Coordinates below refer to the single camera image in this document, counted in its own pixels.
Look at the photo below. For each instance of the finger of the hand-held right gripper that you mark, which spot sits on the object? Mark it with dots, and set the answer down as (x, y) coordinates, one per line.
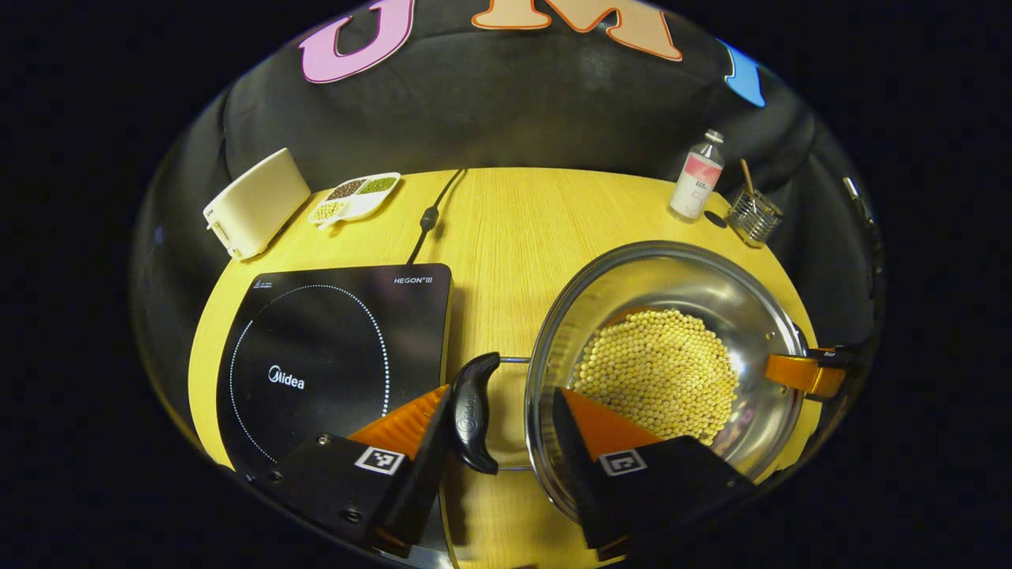
(798, 373)

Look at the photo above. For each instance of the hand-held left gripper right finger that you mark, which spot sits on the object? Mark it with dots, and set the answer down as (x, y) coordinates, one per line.
(571, 458)

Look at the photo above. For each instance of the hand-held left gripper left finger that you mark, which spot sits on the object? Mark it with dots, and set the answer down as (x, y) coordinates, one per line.
(423, 490)

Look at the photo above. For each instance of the black induction cooktop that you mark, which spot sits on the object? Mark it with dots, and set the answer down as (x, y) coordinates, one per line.
(316, 363)

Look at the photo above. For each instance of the clear glass jar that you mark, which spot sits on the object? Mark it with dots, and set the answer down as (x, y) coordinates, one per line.
(755, 217)

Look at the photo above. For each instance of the dark round bottle cap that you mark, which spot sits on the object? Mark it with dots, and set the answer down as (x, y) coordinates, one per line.
(715, 219)

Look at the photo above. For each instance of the wooden stick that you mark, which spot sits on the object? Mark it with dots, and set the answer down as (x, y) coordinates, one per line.
(747, 178)

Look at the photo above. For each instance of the clear bottle with pink label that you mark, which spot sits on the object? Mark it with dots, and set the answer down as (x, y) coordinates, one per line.
(697, 178)

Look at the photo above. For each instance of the white divided dish of beans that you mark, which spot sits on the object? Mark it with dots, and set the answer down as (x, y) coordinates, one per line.
(356, 197)

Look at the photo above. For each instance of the white toaster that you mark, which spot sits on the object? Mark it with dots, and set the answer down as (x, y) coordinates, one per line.
(257, 205)

